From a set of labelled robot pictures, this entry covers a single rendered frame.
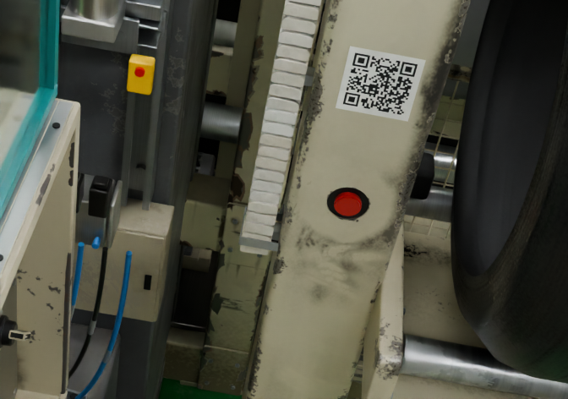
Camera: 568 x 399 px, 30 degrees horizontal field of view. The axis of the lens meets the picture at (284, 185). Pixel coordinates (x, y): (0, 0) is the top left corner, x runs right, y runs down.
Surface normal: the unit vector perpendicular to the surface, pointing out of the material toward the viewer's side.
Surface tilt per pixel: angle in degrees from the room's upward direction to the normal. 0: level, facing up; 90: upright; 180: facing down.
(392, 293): 0
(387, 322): 0
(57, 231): 90
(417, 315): 0
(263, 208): 90
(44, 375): 90
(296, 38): 90
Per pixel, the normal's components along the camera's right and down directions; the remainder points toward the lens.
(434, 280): 0.16, -0.75
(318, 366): -0.09, 0.63
